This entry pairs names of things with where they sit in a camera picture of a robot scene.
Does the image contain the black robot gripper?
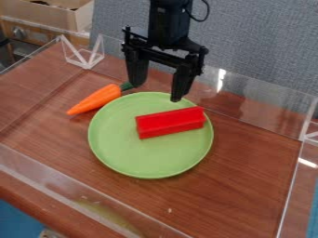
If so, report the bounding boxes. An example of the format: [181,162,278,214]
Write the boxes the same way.
[122,0,209,102]

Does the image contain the orange toy carrot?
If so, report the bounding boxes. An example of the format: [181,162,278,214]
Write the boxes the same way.
[67,82,132,115]

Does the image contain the green round plate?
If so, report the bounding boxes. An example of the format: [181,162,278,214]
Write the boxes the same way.
[88,92,214,179]

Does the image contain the red rectangular block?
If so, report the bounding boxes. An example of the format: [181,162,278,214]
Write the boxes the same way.
[135,106,206,139]

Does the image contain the cardboard box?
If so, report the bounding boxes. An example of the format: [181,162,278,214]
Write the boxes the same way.
[0,0,95,32]

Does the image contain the clear acrylic triangle bracket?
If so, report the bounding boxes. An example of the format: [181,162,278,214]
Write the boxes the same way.
[62,35,104,70]

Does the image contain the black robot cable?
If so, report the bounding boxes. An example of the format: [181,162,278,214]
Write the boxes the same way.
[186,0,211,23]

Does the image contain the clear acrylic wall panels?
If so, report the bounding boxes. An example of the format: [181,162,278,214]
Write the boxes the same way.
[0,41,318,238]

